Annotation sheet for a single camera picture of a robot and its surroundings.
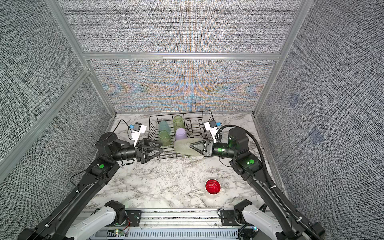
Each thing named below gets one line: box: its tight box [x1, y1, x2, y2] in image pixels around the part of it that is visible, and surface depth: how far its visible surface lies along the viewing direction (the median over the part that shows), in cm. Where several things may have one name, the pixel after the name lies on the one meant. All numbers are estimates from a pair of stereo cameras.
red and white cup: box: [204, 178, 222, 197], surface depth 80 cm
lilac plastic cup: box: [175, 128, 187, 141], surface depth 92 cm
